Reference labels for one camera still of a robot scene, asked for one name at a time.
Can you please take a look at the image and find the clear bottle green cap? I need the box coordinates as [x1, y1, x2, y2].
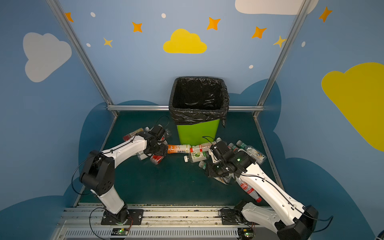
[199, 161, 234, 185]

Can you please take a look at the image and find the clear lime juice bottle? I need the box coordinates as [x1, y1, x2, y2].
[184, 152, 210, 163]

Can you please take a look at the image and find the white bottle red cap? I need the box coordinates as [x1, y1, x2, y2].
[190, 138, 222, 153]

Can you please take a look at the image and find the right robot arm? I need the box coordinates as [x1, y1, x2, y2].
[206, 141, 319, 240]

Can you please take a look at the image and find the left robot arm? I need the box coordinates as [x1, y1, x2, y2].
[79, 125, 168, 226]

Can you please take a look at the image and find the green plastic bin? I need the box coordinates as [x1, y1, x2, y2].
[177, 120, 220, 146]

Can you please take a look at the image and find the black bin liner bag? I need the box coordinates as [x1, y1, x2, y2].
[169, 77, 230, 126]

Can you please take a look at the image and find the small red yellow tea bottle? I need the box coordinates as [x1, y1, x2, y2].
[150, 155, 164, 165]

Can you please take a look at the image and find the orange juice bottle back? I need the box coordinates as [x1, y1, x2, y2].
[167, 145, 191, 154]

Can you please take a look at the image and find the red gold energy drink bottle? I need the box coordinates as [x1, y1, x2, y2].
[123, 127, 150, 142]

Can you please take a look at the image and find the clear bottle colourful label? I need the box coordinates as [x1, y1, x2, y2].
[236, 140, 266, 165]

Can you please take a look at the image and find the white bottle red logo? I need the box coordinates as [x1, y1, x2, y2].
[236, 178, 262, 203]

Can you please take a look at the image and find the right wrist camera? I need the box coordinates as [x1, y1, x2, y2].
[208, 145, 218, 164]

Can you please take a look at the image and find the aluminium back frame rail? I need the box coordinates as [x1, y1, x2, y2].
[107, 105, 264, 112]

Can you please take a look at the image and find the aluminium left frame post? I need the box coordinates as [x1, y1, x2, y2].
[47, 0, 114, 106]

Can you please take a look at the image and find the aluminium frame post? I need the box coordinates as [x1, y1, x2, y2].
[253, 0, 313, 119]
[47, 0, 114, 106]

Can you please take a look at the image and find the aluminium right frame post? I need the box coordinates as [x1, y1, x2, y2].
[253, 0, 313, 119]

